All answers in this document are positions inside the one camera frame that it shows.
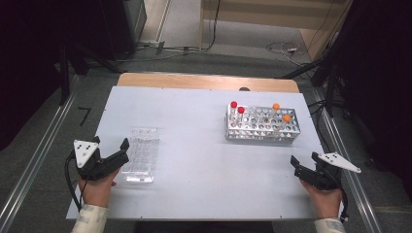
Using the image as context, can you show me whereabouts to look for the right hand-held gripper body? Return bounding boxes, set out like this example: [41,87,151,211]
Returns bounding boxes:
[292,151,362,191]

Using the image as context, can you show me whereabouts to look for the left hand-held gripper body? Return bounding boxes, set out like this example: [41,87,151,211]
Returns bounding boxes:
[73,139,130,182]

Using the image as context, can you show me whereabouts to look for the clear plastic tube rack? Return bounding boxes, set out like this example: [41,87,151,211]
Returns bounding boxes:
[120,126,160,184]

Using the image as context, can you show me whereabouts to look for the metal test tube rack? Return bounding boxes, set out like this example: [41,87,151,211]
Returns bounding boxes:
[224,104,301,146]

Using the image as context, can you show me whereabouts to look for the red cap test tube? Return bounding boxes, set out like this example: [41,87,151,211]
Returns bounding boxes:
[229,101,239,126]
[237,106,246,129]

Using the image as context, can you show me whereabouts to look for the person's left hand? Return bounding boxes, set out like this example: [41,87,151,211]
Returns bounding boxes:
[78,169,120,208]

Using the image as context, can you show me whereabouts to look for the person's right hand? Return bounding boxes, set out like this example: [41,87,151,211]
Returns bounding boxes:
[300,180,344,220]

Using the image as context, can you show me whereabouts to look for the black metal stand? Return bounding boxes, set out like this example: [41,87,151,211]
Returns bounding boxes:
[57,42,125,106]
[281,56,345,118]

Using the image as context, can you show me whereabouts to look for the dark cabinet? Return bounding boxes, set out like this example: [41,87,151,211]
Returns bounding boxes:
[96,0,148,61]

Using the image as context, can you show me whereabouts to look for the light wooden cabinet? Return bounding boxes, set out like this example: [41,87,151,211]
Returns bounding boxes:
[199,0,354,61]

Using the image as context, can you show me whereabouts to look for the metal floor rail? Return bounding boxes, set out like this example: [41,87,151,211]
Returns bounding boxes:
[0,76,81,233]
[310,86,384,233]

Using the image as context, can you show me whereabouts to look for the black floor cable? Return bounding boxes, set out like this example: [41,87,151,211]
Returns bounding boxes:
[307,99,342,153]

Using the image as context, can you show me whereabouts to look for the left hand-held gripper black cable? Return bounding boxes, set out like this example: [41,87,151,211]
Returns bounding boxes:
[64,150,86,212]

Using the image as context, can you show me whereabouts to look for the hand-held gripper black cable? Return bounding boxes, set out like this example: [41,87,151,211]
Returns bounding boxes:
[336,179,351,223]
[64,150,86,212]

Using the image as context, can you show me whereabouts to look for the right hand-held gripper black cable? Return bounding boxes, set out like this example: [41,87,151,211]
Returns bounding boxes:
[336,179,351,223]

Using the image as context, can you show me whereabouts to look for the white coiled floor cable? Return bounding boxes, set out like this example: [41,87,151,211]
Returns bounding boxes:
[265,40,313,67]

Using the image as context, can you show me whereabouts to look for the black hanging cable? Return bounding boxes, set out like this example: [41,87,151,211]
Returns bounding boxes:
[205,0,223,51]

